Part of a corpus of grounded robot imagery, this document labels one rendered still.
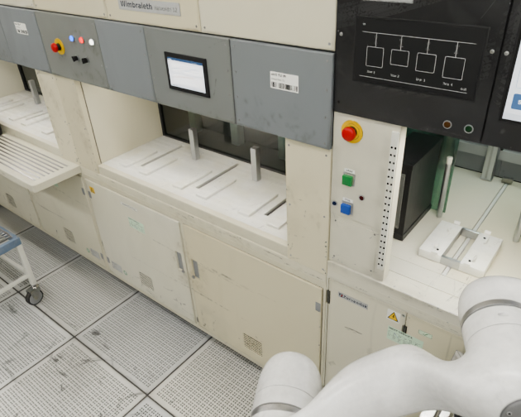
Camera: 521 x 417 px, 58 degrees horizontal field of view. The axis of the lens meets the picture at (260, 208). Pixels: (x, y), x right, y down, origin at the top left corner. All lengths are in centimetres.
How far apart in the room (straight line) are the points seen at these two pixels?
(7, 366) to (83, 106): 136
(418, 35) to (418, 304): 78
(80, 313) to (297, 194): 172
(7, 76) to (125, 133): 151
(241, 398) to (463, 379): 172
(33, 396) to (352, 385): 202
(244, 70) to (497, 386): 113
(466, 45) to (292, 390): 80
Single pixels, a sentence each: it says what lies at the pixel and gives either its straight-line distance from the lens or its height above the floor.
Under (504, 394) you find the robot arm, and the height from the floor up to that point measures 139.
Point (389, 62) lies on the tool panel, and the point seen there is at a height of 156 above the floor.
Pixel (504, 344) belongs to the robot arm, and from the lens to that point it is 69.
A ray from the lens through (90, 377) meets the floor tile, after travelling 257.
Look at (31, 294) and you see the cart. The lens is 303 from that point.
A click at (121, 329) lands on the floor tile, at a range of 274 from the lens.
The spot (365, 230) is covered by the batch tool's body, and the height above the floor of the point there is 104.
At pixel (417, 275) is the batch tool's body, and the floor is 87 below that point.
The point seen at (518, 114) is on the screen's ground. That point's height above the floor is 149.
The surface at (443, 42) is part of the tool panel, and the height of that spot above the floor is 162.
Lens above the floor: 189
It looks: 33 degrees down
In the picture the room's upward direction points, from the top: 3 degrees counter-clockwise
